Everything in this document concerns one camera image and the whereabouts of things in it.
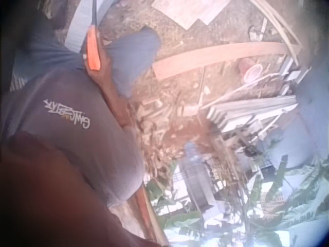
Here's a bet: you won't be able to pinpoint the heap of wood scraps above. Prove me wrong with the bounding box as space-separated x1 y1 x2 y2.
127 82 209 168

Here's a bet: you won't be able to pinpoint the blue tarpaulin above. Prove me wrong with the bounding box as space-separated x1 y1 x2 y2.
280 64 329 169

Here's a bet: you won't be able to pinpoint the stack of metal profiles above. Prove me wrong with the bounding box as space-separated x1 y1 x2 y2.
206 94 298 136

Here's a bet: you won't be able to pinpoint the person's legs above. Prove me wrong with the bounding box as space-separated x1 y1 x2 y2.
105 26 162 99

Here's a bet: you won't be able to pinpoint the banana plants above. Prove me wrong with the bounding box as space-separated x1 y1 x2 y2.
145 154 329 247

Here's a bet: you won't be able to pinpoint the orange handled hand tool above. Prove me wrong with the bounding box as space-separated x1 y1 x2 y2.
86 0 103 72

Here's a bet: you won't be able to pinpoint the thin curved wooden strips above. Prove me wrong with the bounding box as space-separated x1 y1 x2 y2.
249 0 303 66

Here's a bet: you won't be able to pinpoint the white corrugated sheet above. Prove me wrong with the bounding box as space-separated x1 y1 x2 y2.
64 0 96 54

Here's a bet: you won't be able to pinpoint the red wooden beam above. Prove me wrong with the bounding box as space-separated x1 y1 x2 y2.
133 190 168 245

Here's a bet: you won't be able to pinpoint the red plastic cup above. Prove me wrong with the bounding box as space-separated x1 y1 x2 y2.
237 57 265 83

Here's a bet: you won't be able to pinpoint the person's right hand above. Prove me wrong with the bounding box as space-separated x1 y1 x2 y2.
83 38 115 84

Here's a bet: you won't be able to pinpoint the long wooden plank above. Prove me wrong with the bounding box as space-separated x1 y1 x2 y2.
152 42 288 81

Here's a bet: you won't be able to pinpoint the white flat board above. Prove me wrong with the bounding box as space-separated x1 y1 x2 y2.
151 0 231 31

